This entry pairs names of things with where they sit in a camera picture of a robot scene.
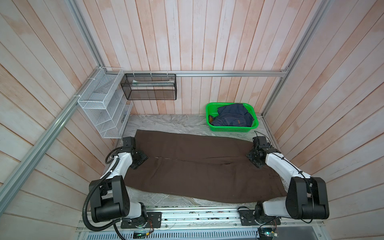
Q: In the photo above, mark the aluminium frame rail back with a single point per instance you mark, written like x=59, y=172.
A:
x=196, y=73

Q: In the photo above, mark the left circuit board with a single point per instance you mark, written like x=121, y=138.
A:
x=141, y=235

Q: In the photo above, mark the green plastic basket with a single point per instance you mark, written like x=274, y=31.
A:
x=211, y=109

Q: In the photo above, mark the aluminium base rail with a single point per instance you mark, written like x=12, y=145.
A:
x=219, y=217

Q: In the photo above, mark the navy blue trousers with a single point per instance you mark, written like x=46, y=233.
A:
x=233, y=115

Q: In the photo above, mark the black wire mesh basket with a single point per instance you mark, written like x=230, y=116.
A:
x=149, y=87

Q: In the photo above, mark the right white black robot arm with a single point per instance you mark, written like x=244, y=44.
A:
x=307, y=197

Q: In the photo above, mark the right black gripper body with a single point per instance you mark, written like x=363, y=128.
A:
x=251, y=155

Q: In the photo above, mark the white wire mesh shelf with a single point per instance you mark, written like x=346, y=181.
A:
x=104, y=102

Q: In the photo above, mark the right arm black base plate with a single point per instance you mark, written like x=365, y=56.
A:
x=250, y=218

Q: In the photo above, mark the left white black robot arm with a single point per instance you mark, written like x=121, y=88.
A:
x=108, y=202

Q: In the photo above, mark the aluminium frame rail right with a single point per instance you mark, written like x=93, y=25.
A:
x=320, y=13

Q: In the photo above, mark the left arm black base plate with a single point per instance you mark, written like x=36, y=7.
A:
x=153, y=219

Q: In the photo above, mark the green circuit board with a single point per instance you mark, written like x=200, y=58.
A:
x=266, y=234

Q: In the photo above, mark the aluminium frame rail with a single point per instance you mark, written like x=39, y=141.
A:
x=196, y=73
x=30, y=161
x=320, y=13

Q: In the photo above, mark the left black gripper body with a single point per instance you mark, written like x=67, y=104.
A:
x=140, y=158

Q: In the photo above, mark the aluminium frame rail left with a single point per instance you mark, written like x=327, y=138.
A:
x=30, y=161

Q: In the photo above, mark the brown trousers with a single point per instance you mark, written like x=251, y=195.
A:
x=203, y=167

